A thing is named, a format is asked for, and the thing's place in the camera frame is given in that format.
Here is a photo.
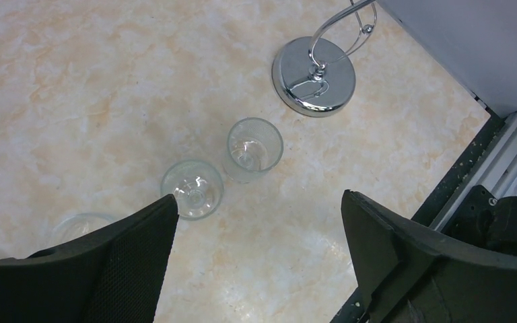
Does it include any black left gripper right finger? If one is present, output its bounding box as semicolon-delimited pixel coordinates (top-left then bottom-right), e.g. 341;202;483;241
341;190;517;322

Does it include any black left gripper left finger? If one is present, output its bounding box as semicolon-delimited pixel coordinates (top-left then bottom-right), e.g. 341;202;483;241
0;194;179;322

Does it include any etched wine glass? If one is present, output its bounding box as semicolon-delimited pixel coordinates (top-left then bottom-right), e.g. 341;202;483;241
222;117;283;184
160;159;224;221

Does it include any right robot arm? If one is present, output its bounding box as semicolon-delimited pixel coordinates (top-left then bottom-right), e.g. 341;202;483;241
442;185;517;256

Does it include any chrome wine glass rack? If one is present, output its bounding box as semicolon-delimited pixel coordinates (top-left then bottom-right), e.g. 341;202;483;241
271;0;378;118

